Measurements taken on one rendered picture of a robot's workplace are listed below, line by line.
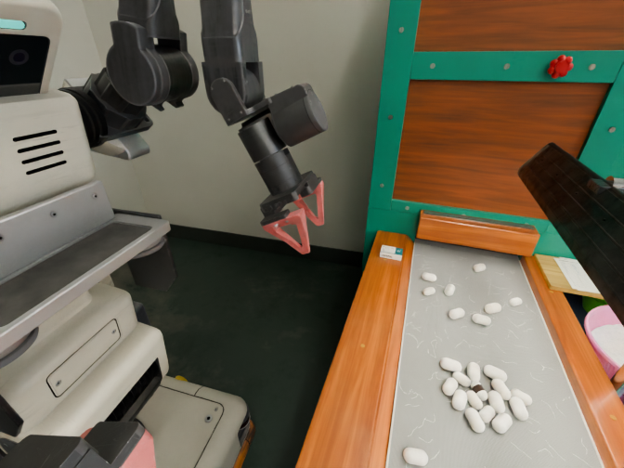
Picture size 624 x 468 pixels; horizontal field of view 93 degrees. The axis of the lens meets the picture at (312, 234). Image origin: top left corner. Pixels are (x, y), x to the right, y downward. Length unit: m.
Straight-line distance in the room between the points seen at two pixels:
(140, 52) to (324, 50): 1.35
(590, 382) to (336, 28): 1.60
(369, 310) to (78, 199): 0.56
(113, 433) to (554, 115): 0.96
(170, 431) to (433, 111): 1.19
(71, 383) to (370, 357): 0.50
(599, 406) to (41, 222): 0.86
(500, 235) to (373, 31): 1.16
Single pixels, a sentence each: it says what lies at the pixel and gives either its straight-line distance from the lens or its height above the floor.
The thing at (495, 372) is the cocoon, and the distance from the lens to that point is 0.69.
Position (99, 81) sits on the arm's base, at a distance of 0.59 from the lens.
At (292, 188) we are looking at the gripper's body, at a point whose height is 1.09.
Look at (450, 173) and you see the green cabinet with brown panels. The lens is 0.95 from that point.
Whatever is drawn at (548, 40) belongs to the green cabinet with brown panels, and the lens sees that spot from 0.93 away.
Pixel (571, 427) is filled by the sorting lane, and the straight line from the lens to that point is 0.71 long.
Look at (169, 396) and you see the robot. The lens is 1.23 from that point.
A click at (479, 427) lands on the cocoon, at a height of 0.76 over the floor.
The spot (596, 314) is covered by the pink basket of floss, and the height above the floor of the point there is 0.76.
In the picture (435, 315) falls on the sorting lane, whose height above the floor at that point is 0.74.
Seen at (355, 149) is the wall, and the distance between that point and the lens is 1.79.
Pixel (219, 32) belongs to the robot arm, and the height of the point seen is 1.28.
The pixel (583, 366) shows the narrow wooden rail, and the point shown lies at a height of 0.77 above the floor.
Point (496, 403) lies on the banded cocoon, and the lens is 0.65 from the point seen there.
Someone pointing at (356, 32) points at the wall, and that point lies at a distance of 1.74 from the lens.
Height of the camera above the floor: 1.25
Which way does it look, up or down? 30 degrees down
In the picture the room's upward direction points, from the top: straight up
